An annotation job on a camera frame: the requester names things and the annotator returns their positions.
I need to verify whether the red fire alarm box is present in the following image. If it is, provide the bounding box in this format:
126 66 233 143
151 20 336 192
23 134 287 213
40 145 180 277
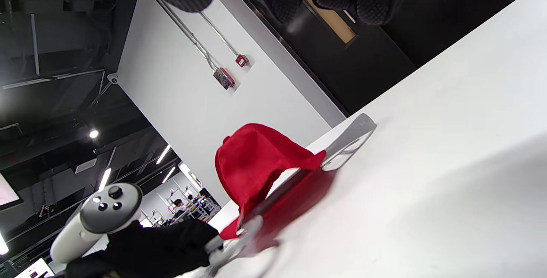
213 67 236 90

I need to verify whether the person's left hand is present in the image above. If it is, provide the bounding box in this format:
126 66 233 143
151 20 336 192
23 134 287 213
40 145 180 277
64 218 223 278

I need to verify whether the gray plastic hanger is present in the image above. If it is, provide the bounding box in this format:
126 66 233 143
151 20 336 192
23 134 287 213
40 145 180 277
205 114 377 278

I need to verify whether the red baseball cap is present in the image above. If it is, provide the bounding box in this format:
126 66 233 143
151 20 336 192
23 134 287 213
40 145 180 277
215 123 338 254

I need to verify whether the black double door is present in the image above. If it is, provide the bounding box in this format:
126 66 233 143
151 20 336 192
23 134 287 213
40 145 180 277
230 0 520 117

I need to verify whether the wall display screen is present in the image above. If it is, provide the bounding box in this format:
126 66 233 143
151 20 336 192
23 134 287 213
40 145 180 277
0 172 24 211

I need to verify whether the white left hand controller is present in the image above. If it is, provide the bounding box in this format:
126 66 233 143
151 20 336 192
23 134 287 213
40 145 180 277
50 183 143 264

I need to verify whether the metal wall conduit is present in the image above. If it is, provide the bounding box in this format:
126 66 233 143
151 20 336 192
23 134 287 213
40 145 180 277
145 0 219 73
199 12 241 57

